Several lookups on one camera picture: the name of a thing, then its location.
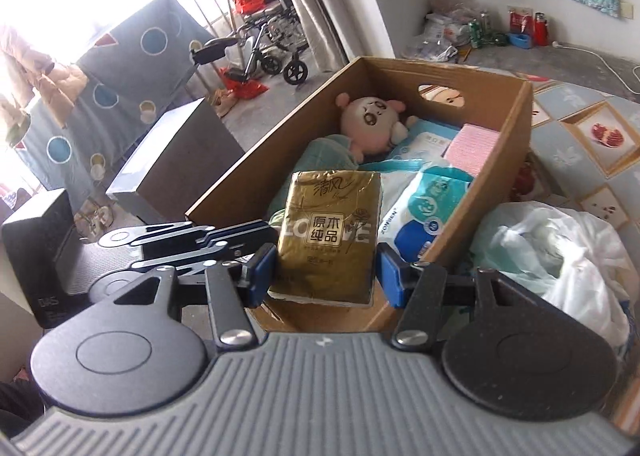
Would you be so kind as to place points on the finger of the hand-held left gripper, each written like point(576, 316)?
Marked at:
point(165, 234)
point(200, 258)

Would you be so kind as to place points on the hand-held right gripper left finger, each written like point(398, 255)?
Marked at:
point(262, 276)

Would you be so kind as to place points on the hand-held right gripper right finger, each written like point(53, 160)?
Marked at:
point(390, 276)

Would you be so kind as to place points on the gold tissue pack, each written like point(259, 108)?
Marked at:
point(325, 236)

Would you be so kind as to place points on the blue white mask packet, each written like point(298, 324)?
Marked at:
point(430, 206)

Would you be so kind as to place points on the blue white carton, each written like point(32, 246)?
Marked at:
point(430, 138)

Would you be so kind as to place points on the brown cardboard box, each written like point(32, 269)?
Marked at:
point(500, 175)

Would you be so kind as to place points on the pink cloth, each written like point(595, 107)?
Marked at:
point(472, 148)

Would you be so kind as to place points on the pink plush doll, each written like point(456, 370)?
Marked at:
point(370, 118)

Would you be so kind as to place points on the white plastic bag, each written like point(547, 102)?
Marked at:
point(550, 256)

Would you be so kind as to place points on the grey box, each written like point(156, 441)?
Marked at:
point(165, 160)

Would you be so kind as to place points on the blue circle patterned blanket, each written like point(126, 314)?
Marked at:
point(125, 75)

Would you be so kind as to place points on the crumpled red bag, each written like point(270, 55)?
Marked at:
point(245, 84)

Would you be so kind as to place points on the beige jacket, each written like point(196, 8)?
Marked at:
point(45, 80)

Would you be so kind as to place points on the wheelchair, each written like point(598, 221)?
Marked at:
point(270, 35)

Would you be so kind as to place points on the metal balcony railing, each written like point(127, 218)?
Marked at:
point(200, 0)

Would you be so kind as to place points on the clear plastic bag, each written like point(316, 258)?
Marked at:
point(440, 30)

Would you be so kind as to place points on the green bottle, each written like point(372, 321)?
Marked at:
point(475, 34)

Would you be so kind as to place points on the blue bowl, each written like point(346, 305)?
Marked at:
point(520, 40)

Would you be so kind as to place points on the wall socket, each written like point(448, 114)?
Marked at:
point(628, 9)

